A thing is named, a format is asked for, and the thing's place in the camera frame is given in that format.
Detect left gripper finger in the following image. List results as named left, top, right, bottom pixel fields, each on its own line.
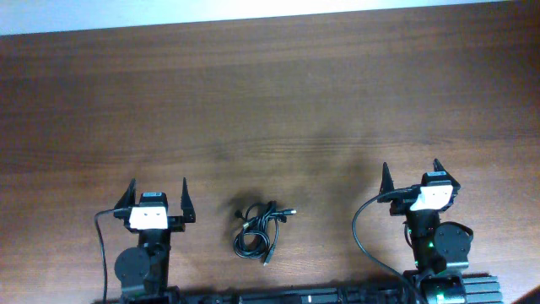
left=181, top=177, right=196, bottom=216
left=114, top=178, right=136, bottom=209

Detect black usb cables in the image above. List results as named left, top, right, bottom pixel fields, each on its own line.
left=233, top=200, right=297, bottom=267

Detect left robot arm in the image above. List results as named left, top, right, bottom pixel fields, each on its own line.
left=113, top=180, right=196, bottom=304

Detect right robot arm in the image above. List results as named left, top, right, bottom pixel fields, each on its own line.
left=377, top=160, right=473, bottom=303

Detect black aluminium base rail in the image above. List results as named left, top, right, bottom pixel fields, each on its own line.
left=179, top=275, right=503, bottom=304

